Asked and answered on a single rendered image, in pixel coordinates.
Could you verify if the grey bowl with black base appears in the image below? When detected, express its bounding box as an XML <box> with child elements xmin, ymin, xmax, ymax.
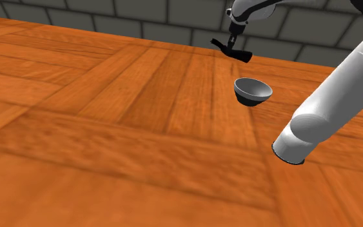
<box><xmin>233</xmin><ymin>77</ymin><xmax>273</xmax><ymax>108</ymax></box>

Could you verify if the black handled kitchen tool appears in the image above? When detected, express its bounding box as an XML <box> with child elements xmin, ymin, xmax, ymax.
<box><xmin>210</xmin><ymin>38</ymin><xmax>253</xmax><ymax>64</ymax></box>

